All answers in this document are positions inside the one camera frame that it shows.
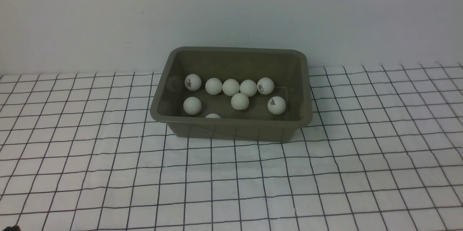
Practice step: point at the white black-grid tablecloth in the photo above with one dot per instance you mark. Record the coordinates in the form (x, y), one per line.
(80, 152)

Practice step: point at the white printed ball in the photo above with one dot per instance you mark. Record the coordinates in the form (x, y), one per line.
(192, 82)
(214, 116)

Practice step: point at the olive green plastic bin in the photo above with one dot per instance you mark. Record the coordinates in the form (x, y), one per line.
(287, 68)

